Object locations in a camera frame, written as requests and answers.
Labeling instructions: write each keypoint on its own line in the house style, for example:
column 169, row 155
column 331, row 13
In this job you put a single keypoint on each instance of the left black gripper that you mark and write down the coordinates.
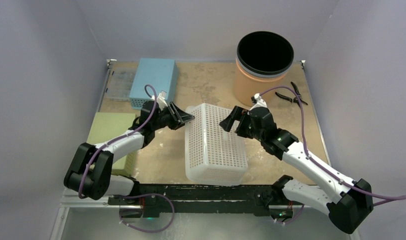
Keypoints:
column 178, row 119

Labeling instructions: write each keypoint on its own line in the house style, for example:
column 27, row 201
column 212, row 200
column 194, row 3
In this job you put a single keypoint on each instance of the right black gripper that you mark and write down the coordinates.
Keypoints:
column 241, row 120

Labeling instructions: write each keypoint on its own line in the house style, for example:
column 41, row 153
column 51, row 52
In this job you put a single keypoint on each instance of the white perforated plastic basket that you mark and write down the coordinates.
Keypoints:
column 213, row 156

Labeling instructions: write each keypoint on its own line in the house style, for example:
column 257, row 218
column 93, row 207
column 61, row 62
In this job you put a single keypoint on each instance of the blue perforated plastic basket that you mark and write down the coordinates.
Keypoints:
column 160, row 73

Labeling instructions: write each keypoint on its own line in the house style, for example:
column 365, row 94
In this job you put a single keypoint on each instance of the orange bucket black rim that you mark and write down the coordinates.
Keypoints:
column 263, row 59

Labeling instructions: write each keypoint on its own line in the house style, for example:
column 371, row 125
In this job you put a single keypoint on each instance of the green perforated plastic basket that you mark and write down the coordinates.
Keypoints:
column 108, row 125

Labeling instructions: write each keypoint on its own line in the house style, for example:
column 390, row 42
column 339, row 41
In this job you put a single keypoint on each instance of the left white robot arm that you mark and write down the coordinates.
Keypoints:
column 90, row 172

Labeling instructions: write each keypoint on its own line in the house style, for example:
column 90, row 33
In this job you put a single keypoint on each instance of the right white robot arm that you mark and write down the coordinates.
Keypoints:
column 345, row 201

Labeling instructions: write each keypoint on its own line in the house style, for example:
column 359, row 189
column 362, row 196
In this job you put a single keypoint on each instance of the clear plastic screw organizer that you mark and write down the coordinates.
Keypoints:
column 120, row 84

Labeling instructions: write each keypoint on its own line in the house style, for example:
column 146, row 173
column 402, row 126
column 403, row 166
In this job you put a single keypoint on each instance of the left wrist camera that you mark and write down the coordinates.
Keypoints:
column 161, row 100

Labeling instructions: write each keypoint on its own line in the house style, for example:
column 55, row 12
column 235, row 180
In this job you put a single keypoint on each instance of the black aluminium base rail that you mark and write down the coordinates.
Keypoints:
column 154, row 199

